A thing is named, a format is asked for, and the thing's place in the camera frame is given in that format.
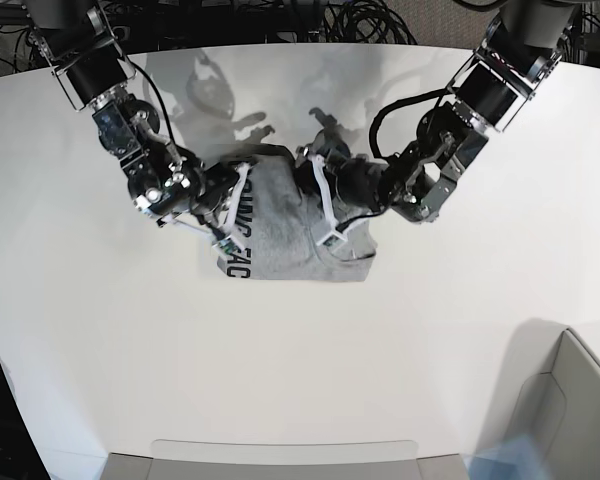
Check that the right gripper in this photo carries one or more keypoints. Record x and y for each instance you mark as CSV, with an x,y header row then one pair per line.
x,y
219,180

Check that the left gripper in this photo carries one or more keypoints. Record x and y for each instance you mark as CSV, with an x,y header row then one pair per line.
x,y
355,181

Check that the grey T-shirt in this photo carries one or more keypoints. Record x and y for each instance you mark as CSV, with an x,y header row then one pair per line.
x,y
275,219

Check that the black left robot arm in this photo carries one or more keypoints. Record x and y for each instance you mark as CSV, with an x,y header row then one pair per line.
x,y
519,50

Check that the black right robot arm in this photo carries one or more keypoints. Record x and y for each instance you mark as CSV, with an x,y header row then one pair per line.
x,y
164,180

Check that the beige bin bottom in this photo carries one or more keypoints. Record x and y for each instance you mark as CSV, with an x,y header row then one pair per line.
x,y
171,459

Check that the beige bin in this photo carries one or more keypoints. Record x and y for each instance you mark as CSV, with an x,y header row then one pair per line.
x,y
560,411
171,459

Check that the beige bin right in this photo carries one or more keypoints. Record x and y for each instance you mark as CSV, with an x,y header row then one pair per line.
x,y
560,411

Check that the blue cloth in bin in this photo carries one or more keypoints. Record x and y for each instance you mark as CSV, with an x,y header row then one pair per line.
x,y
515,458

